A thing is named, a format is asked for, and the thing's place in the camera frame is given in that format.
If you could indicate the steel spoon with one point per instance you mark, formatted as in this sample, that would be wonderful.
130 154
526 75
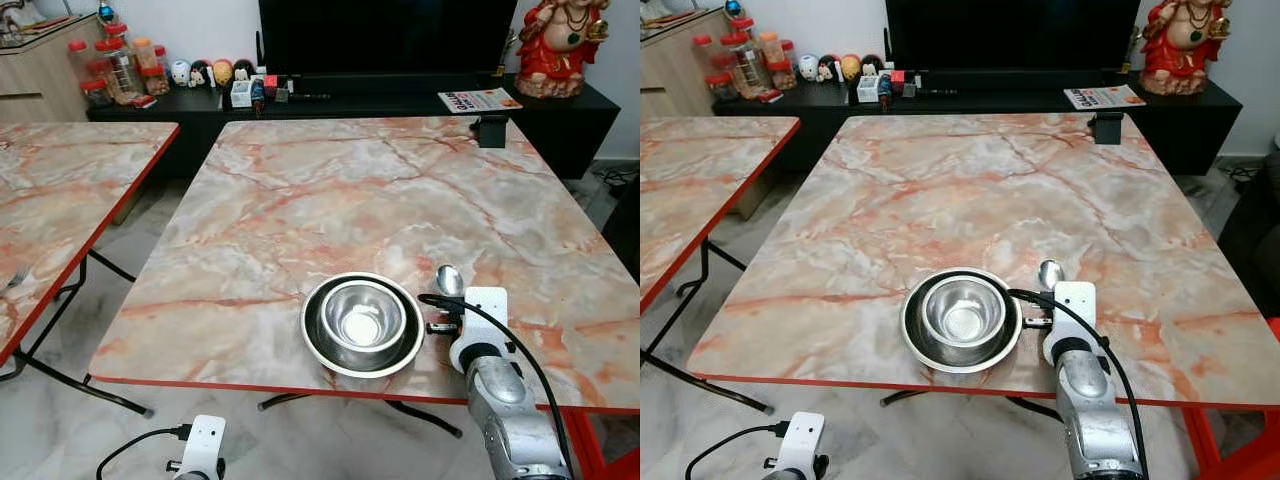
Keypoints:
450 279
1050 273

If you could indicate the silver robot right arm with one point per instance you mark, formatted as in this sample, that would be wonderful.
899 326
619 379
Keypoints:
1095 420
510 425

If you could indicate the steel bowl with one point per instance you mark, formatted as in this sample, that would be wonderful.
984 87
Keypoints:
362 320
962 312

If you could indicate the marble-print folding table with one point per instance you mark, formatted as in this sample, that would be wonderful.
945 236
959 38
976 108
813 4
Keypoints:
700 180
1000 190
380 200
60 190

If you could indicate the black table clamp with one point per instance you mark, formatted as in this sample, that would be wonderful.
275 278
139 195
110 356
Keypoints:
1108 128
492 131

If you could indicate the dark upholstered seat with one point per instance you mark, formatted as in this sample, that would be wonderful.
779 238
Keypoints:
626 230
1252 240

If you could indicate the red chair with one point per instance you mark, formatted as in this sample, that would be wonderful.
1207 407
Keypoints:
600 455
1235 440

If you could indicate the black television console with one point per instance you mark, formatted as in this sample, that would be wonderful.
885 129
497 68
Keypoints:
1180 130
400 125

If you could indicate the printed magazine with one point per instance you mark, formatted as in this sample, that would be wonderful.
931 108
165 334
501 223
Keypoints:
1104 97
480 100

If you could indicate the black remote control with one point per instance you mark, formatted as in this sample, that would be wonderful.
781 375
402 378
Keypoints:
311 96
938 92

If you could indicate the small red box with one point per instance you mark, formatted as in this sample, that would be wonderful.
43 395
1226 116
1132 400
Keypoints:
897 78
270 82

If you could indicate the red laughing Buddha statue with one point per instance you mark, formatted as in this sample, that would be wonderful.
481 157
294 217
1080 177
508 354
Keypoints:
1185 52
562 55

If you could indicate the small white box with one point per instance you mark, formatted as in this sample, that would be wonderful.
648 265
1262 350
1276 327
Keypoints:
867 90
240 94

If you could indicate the black flat television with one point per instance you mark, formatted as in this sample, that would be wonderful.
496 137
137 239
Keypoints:
1010 32
390 35

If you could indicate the dark brown figurine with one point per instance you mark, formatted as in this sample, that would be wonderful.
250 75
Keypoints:
872 64
243 69

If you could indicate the yellow figurine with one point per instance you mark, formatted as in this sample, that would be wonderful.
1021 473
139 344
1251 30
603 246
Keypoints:
850 67
222 72

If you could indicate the light wooden cabinet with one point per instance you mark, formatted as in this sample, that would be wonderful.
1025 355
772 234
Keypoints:
670 75
35 80

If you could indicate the black and white figurine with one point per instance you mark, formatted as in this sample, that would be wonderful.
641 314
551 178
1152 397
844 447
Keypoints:
828 69
200 74

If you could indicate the white and blue figurine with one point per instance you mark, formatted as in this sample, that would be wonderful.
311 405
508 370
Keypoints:
808 68
180 73

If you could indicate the short red-lidded snack jar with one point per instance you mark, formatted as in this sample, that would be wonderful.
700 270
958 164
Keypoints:
158 80
786 72

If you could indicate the small red-lidded plastic jar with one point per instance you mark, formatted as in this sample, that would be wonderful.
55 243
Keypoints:
97 94
721 87

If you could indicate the slim red-lidded plastic jar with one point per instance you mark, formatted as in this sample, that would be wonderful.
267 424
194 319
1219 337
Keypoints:
79 62
703 55

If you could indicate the large red-lidded plastic jar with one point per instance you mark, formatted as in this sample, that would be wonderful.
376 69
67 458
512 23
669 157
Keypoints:
748 64
122 68

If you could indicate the blue ball ornament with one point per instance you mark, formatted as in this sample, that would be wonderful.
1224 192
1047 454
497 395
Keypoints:
734 8
106 13

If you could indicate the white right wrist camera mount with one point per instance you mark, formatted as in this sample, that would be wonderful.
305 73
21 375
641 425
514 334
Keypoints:
487 320
1073 315

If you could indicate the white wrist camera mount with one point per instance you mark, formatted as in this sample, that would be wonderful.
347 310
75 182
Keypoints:
800 442
203 445
487 320
1073 315

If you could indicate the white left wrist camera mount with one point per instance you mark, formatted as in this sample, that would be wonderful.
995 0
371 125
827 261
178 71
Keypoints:
203 445
800 442

